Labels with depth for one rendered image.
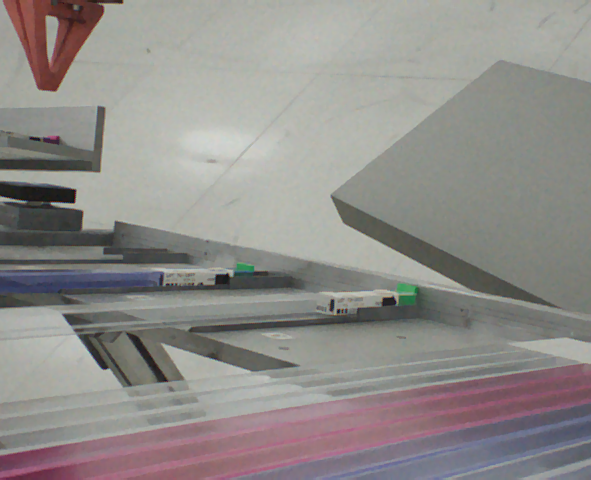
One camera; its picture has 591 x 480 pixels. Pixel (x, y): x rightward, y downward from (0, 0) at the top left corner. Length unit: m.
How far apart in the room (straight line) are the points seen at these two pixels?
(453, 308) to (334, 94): 1.82
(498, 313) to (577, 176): 0.32
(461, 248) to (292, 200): 1.28
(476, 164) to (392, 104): 1.34
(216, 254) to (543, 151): 0.34
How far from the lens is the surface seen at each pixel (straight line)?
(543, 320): 0.61
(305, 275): 0.72
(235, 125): 2.51
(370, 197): 0.99
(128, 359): 0.94
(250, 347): 0.49
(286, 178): 2.23
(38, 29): 0.85
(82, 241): 0.86
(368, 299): 0.62
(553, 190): 0.92
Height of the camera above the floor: 1.15
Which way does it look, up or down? 34 degrees down
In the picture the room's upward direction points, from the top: 27 degrees counter-clockwise
